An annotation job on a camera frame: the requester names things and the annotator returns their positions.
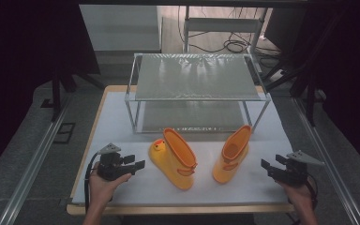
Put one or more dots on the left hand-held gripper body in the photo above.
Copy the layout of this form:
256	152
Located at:
111	170

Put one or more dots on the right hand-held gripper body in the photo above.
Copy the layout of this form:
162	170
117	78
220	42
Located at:
293	175

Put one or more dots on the yellow duck rain boot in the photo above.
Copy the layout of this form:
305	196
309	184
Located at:
231	159
172	162

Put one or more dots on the metal two-tier shoe rack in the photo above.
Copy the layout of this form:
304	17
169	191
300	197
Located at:
197	78

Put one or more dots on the person's left hand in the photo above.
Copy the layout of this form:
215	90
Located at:
101	190

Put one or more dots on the person's right hand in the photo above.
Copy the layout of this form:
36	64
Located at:
301	197

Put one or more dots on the white table mat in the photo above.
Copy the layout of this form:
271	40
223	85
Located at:
137	190

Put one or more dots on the black metal stand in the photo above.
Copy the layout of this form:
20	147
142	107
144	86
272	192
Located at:
56	97
310	103

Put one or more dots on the dark curtain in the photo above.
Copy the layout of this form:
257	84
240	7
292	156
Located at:
18	62
353	78

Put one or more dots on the white cabinet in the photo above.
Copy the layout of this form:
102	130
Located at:
120	28

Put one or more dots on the aluminium floor rail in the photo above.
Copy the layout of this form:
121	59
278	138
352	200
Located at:
328	156
34	162

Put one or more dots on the grey metal frame stand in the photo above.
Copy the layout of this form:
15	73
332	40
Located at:
222	25

